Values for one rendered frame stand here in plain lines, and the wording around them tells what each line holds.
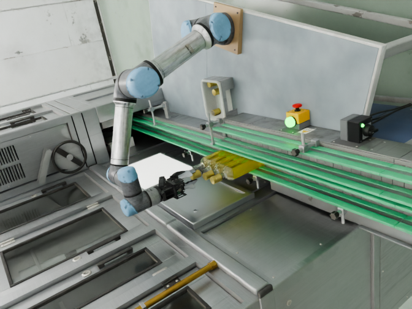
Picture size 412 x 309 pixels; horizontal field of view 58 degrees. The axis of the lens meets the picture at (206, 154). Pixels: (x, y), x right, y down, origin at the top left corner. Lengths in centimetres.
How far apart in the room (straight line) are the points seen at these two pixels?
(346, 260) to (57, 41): 445
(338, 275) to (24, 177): 181
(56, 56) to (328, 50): 416
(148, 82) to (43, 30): 384
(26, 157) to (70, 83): 293
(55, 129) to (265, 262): 157
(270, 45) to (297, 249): 87
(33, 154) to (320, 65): 170
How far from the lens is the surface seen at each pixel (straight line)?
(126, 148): 160
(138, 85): 143
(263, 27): 173
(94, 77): 537
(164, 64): 151
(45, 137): 244
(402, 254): 190
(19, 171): 246
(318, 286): 146
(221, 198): 172
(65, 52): 526
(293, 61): 163
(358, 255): 161
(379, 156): 134
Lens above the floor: 193
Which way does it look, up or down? 29 degrees down
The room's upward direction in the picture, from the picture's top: 113 degrees counter-clockwise
